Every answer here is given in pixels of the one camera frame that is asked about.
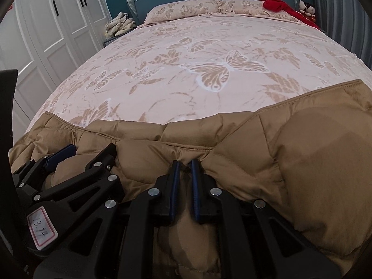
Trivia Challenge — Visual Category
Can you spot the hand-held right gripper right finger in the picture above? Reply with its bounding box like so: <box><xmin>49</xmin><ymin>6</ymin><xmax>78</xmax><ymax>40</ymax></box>
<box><xmin>190</xmin><ymin>159</ymin><xmax>340</xmax><ymax>279</ymax></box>

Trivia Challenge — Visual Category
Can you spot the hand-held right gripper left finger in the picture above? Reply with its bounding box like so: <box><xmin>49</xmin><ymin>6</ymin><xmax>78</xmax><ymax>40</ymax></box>
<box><xmin>36</xmin><ymin>160</ymin><xmax>181</xmax><ymax>279</ymax></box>

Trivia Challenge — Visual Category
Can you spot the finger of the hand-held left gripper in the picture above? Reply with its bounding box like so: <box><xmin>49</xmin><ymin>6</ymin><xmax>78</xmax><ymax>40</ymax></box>
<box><xmin>31</xmin><ymin>143</ymin><xmax>124</xmax><ymax>203</ymax></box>
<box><xmin>12</xmin><ymin>144</ymin><xmax>77</xmax><ymax>188</ymax></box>

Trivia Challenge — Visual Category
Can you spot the brown quilted jacket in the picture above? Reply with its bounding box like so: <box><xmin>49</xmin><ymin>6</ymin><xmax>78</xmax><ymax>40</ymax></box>
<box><xmin>9</xmin><ymin>79</ymin><xmax>372</xmax><ymax>279</ymax></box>

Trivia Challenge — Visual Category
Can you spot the white wardrobe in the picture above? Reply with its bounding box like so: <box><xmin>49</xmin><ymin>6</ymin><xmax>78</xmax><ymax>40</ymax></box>
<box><xmin>0</xmin><ymin>0</ymin><xmax>113</xmax><ymax>140</ymax></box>

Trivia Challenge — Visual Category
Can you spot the beige butterfly print bedspread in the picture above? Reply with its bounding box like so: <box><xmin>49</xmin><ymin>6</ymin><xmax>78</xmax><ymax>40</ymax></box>
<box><xmin>26</xmin><ymin>13</ymin><xmax>372</xmax><ymax>140</ymax></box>

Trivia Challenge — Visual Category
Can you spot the pile of folded cream cloths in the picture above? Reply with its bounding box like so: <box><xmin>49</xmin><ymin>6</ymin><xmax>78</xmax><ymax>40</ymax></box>
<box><xmin>105</xmin><ymin>11</ymin><xmax>136</xmax><ymax>39</ymax></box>

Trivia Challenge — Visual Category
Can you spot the beige floral pillow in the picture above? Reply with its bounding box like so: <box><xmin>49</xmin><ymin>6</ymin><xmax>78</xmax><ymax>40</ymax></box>
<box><xmin>218</xmin><ymin>0</ymin><xmax>300</xmax><ymax>24</ymax></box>
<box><xmin>143</xmin><ymin>1</ymin><xmax>222</xmax><ymax>25</ymax></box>

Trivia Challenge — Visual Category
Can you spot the red garment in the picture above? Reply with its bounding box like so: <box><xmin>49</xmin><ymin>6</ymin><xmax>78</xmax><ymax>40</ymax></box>
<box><xmin>258</xmin><ymin>0</ymin><xmax>321</xmax><ymax>30</ymax></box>

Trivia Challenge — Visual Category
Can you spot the blue-grey curtain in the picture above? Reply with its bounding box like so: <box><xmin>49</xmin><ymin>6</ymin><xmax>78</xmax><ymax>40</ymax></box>
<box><xmin>310</xmin><ymin>0</ymin><xmax>372</xmax><ymax>72</ymax></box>

